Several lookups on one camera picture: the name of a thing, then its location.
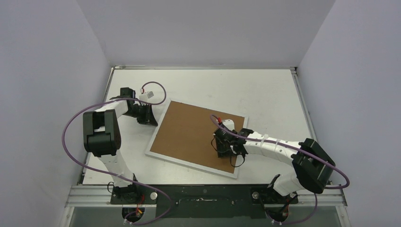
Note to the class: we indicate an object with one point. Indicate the white picture frame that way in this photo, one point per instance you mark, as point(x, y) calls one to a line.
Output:
point(156, 147)

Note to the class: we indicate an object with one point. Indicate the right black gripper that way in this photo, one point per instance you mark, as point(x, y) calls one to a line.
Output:
point(223, 144)

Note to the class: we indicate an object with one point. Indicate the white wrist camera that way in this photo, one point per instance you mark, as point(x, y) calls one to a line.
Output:
point(146, 96)
point(226, 125)

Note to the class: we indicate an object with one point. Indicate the aluminium front rail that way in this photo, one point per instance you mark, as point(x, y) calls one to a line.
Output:
point(98, 196)

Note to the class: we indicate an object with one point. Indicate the brown backing board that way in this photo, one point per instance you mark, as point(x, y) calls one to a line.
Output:
point(194, 134)

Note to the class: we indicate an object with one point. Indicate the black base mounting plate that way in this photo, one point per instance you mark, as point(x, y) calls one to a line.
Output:
point(202, 201)

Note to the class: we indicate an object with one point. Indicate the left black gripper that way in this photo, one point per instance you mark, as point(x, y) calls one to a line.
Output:
point(149, 118)

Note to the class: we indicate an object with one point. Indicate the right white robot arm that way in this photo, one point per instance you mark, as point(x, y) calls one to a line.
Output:
point(308, 159)

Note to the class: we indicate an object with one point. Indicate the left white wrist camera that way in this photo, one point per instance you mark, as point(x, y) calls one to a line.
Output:
point(146, 96)

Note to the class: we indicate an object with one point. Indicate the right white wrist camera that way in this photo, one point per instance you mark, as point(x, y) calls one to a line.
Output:
point(226, 125)

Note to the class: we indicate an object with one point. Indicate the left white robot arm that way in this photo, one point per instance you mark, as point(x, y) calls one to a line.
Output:
point(102, 137)

